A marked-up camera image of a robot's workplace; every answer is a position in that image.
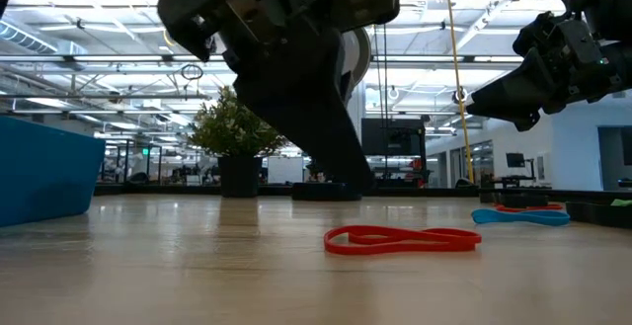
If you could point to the black table edge rail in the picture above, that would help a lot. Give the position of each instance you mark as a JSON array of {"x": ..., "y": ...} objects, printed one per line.
[{"x": 434, "y": 192}]

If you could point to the green artificial plant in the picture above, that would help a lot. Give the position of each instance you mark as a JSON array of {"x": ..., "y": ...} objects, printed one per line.
[{"x": 232, "y": 127}]

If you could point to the red rubber band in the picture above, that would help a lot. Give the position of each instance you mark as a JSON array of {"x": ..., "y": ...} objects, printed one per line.
[
  {"x": 395, "y": 247},
  {"x": 528, "y": 209}
]

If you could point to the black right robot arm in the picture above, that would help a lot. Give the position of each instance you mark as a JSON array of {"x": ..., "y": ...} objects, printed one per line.
[{"x": 609, "y": 4}]

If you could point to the blue rubber band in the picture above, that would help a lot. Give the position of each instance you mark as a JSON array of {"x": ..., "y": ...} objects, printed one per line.
[{"x": 543, "y": 219}]

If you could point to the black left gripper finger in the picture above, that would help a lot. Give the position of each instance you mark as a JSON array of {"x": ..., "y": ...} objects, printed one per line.
[
  {"x": 266, "y": 103},
  {"x": 321, "y": 107}
]

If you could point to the black round low object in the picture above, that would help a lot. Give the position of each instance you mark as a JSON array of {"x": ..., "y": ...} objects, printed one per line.
[{"x": 523, "y": 200}]

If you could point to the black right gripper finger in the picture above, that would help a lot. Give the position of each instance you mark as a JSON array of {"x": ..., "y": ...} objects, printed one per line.
[
  {"x": 513, "y": 93},
  {"x": 528, "y": 122}
]

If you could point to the small computer monitor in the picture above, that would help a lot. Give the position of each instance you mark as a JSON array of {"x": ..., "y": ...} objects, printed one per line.
[{"x": 515, "y": 160}]

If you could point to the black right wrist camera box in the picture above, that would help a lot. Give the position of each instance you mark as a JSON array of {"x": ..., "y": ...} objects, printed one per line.
[{"x": 538, "y": 33}]

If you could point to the small green item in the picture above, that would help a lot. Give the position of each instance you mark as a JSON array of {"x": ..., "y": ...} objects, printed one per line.
[{"x": 622, "y": 203}]

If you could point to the black television screen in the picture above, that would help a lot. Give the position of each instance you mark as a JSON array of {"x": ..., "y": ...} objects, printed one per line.
[{"x": 395, "y": 137}]

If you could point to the black plant pot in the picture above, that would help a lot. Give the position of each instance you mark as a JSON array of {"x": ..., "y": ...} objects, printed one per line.
[{"x": 240, "y": 177}]

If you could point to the blue plastic bin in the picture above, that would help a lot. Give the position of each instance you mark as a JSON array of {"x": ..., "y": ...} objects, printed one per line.
[{"x": 44, "y": 172}]

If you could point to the yellow hanging pole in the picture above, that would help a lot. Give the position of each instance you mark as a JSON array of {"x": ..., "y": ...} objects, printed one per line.
[{"x": 456, "y": 68}]

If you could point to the black flat tray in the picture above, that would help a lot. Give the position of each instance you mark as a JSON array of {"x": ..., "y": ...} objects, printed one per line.
[{"x": 597, "y": 215}]

